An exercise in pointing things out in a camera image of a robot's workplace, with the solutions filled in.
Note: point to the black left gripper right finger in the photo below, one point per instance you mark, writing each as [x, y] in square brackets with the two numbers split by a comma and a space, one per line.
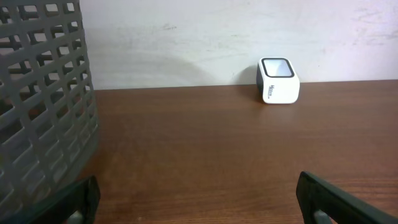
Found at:
[322, 202]

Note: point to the white barcode scanner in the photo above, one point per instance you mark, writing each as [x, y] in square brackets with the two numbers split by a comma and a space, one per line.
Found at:
[277, 81]

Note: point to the grey plastic lattice basket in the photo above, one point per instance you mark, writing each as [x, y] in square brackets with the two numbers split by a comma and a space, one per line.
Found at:
[49, 119]

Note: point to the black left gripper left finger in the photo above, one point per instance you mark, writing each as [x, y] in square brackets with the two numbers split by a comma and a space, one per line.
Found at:
[77, 202]

